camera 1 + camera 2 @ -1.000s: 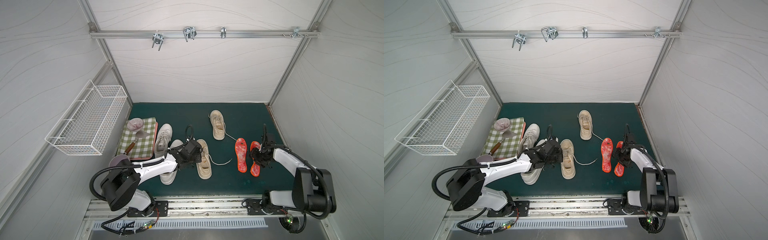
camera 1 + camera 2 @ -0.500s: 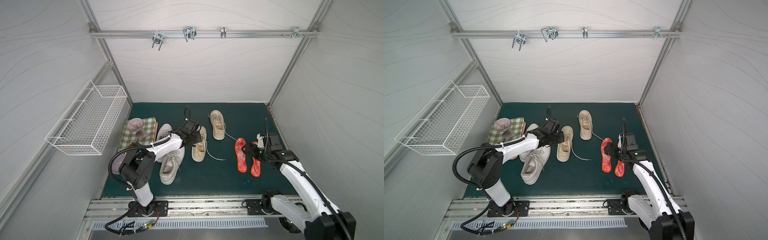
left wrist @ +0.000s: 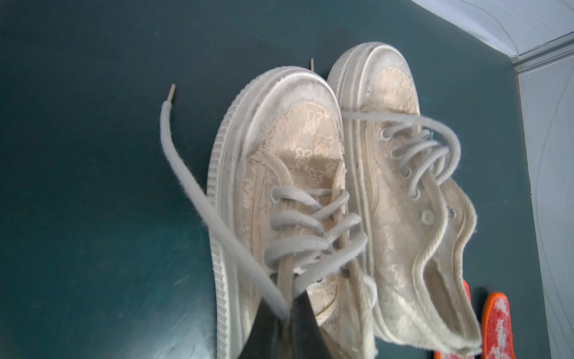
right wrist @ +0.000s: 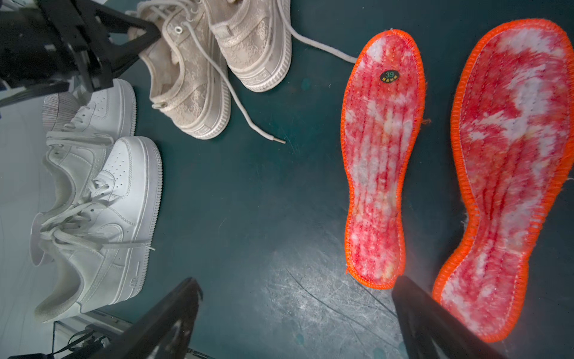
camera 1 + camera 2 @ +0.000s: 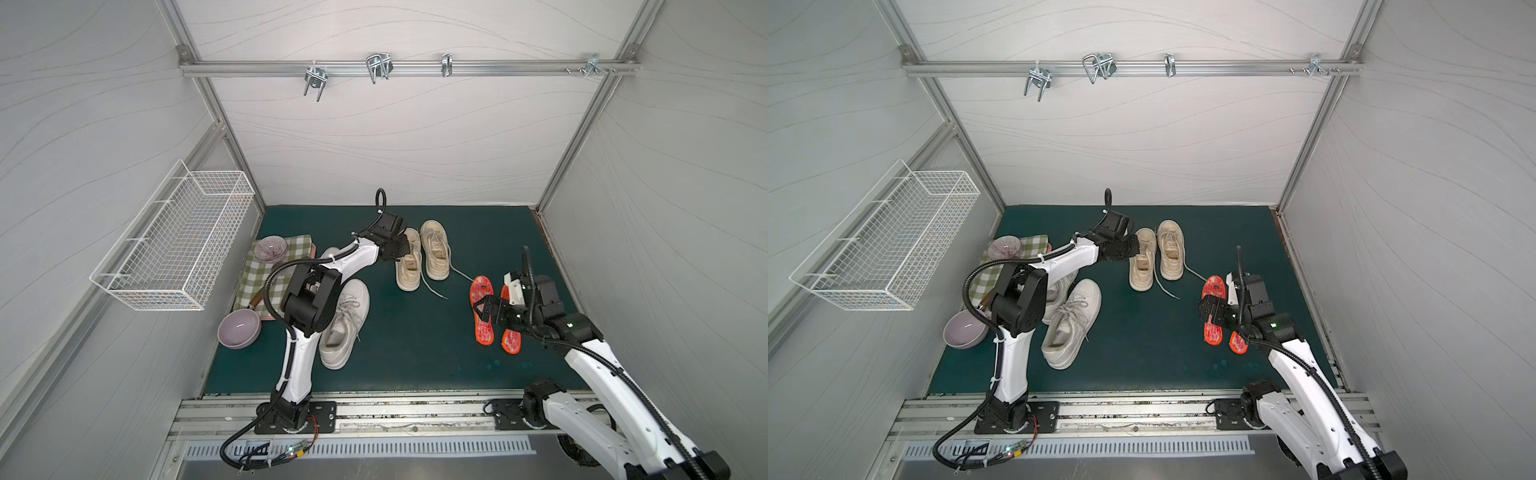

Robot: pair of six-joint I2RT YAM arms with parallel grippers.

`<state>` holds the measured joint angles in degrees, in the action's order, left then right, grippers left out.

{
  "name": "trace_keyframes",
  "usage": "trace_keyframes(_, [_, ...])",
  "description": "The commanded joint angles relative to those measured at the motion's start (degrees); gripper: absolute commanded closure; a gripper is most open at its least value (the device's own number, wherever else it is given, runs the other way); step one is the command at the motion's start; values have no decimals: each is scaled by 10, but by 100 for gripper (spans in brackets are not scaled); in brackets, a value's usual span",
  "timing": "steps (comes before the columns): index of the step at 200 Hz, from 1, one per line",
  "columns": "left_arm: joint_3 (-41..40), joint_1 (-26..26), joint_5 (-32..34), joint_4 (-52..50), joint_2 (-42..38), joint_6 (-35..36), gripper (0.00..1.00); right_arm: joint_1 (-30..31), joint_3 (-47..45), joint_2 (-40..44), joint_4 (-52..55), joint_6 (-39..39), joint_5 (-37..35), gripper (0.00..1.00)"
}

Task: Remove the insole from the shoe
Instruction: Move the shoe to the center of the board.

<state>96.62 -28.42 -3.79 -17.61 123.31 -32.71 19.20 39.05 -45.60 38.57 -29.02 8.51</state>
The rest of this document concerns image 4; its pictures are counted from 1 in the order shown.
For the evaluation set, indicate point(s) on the beige lace sneaker with laces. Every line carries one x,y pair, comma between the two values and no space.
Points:
255,37

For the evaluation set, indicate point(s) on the red orange insole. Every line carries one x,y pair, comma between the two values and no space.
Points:
382,112

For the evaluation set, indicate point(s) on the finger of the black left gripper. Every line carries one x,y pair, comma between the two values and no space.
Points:
103,42

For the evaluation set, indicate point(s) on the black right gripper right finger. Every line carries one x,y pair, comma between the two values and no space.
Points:
426,326

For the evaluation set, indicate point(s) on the white sneaker rear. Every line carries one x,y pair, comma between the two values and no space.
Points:
110,115

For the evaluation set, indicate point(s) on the white sneaker front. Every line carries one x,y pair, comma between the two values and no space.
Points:
101,245

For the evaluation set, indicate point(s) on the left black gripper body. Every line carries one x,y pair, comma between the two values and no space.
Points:
37,51

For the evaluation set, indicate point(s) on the white sneaker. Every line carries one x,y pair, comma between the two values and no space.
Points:
101,245
110,115

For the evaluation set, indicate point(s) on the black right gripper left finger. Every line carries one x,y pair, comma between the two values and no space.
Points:
165,331

